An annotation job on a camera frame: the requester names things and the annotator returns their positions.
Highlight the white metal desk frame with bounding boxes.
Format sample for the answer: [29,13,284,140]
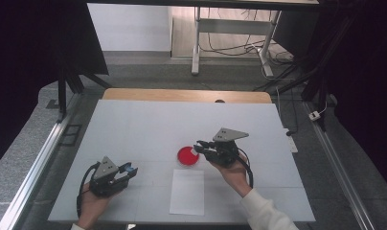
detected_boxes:
[191,6,283,78]

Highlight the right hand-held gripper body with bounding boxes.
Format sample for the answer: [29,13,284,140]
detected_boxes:
[203,127,250,170]

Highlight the white sheet of paper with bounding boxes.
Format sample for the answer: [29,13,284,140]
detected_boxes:
[169,169,206,217]

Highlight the large white board mat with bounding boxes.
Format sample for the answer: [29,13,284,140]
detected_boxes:
[47,99,317,224]

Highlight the person's left hand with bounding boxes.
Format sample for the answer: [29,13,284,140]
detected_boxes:
[78,182,120,222]

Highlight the person's right hand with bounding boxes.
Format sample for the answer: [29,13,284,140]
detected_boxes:
[210,152,254,198]

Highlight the white power strip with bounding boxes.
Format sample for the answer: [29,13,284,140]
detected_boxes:
[283,127,299,154]

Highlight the right hand-held gripper black cable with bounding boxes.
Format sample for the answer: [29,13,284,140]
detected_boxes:
[235,147,255,190]

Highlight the aluminium rail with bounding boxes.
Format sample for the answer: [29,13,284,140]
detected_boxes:
[0,92,84,230]
[302,101,377,230]

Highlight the tangle of floor cables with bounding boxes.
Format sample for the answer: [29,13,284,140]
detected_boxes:
[199,7,295,81]

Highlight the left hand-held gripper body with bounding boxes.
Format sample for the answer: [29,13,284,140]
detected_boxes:
[88,155,130,197]

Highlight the black curtain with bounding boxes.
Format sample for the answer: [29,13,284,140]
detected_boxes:
[319,0,387,200]
[0,0,110,171]

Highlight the red round ink pad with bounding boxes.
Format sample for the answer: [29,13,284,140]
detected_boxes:
[176,146,201,167]

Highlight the black metal frame stand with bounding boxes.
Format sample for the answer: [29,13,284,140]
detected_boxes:
[254,9,353,132]

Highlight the black tripod stand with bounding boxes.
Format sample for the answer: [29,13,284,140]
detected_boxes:
[55,62,113,125]

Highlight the small white plug adapter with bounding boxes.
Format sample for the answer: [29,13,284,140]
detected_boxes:
[307,110,322,122]

